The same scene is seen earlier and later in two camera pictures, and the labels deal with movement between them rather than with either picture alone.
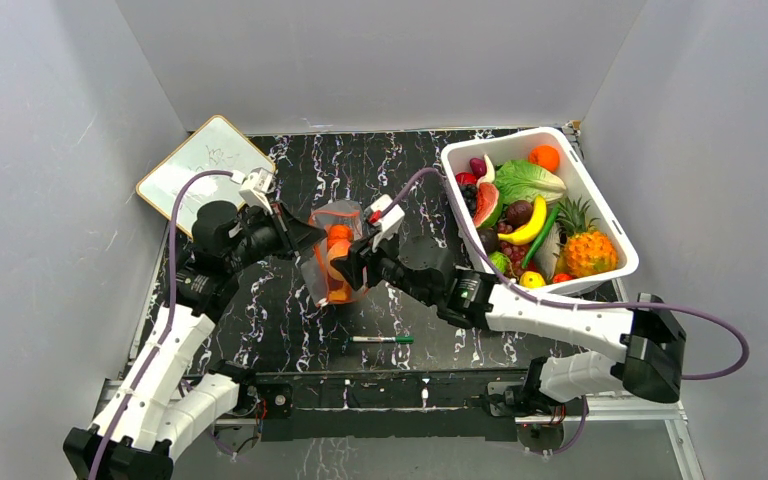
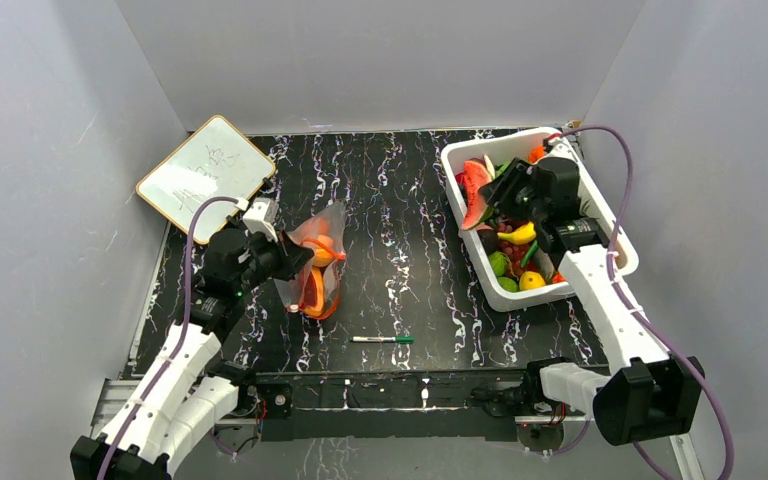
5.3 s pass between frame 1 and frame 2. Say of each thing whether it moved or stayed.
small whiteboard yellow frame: stayed
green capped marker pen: stayed
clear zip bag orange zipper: moved
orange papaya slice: moved
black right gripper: moved
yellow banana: stayed
